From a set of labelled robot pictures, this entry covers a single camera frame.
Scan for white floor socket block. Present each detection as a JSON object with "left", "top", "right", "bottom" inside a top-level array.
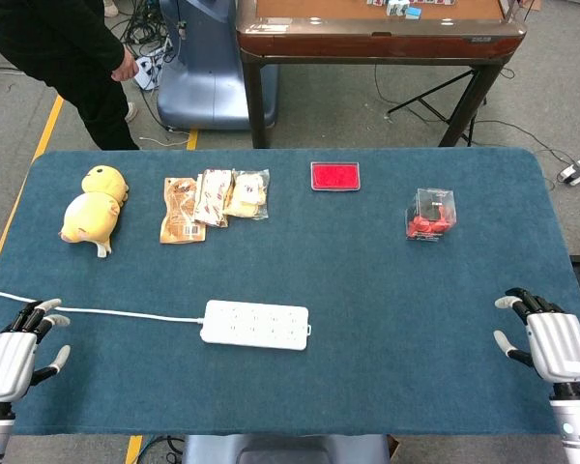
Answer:
[{"left": 133, "top": 47, "right": 168, "bottom": 92}]

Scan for hanging black cable pendant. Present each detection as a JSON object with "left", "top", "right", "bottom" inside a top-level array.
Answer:
[{"left": 175, "top": 0, "right": 189, "bottom": 41}]

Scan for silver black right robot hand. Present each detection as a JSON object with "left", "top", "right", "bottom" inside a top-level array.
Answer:
[{"left": 493, "top": 287, "right": 580, "bottom": 386}]

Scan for white power strip cable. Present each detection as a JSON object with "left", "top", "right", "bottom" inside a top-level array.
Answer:
[{"left": 0, "top": 290, "right": 205, "bottom": 324}]

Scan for thin white floor cable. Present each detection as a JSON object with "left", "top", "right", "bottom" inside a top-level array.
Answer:
[{"left": 138, "top": 135, "right": 190, "bottom": 147}]

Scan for black cables under table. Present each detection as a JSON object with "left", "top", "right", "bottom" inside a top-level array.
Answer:
[{"left": 138, "top": 434, "right": 183, "bottom": 464}]

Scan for clear box red capsules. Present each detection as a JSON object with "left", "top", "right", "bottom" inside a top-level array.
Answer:
[{"left": 404, "top": 187, "right": 458, "bottom": 243}]

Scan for brown snack packet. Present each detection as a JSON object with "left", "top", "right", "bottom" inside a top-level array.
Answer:
[{"left": 159, "top": 176, "right": 208, "bottom": 246}]

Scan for blue table cloth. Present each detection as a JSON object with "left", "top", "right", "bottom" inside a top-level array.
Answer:
[{"left": 0, "top": 148, "right": 580, "bottom": 436}]

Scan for brown mahjong table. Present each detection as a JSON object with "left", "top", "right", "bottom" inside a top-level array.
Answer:
[{"left": 235, "top": 0, "right": 528, "bottom": 149}]

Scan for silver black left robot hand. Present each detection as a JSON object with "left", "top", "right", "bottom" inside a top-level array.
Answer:
[{"left": 0, "top": 298, "right": 73, "bottom": 402}]

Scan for long black floor cable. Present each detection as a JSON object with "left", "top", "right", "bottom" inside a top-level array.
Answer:
[{"left": 373, "top": 65, "right": 579, "bottom": 168}]

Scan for black tripod legs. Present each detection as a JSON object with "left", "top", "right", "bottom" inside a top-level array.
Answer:
[{"left": 386, "top": 70, "right": 487, "bottom": 146}]

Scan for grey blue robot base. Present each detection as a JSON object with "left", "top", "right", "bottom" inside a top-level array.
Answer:
[{"left": 181, "top": 433, "right": 392, "bottom": 464}]

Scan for tangled black cable bundle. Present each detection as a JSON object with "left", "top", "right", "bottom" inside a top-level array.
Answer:
[{"left": 122, "top": 0, "right": 178, "bottom": 49}]

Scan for clear bread packet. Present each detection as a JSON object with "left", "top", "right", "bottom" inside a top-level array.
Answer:
[{"left": 221, "top": 168, "right": 271, "bottom": 221}]

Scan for red white snack packet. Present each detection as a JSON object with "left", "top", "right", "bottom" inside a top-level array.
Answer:
[{"left": 192, "top": 168, "right": 234, "bottom": 229}]

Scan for yellow plush toy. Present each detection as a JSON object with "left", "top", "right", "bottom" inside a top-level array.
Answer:
[{"left": 57, "top": 164, "right": 131, "bottom": 259}]

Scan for red ink pad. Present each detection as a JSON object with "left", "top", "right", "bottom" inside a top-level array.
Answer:
[{"left": 310, "top": 161, "right": 362, "bottom": 192}]

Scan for person in black clothes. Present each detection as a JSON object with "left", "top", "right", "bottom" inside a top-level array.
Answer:
[{"left": 0, "top": 0, "right": 141, "bottom": 151}]

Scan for thin black stand pole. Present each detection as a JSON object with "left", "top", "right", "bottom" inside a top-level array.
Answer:
[{"left": 509, "top": 0, "right": 533, "bottom": 23}]

